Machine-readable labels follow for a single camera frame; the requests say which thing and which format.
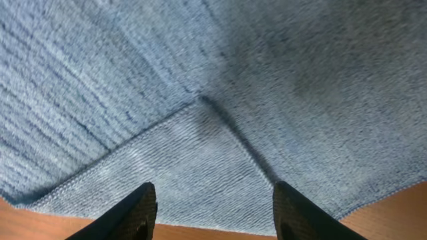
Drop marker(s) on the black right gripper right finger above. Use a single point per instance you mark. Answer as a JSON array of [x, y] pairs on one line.
[[298, 218]]

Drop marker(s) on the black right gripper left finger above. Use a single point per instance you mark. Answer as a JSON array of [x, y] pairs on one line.
[[133, 218]]

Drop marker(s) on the blue microfiber cloth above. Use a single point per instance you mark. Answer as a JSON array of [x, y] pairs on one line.
[[212, 102]]

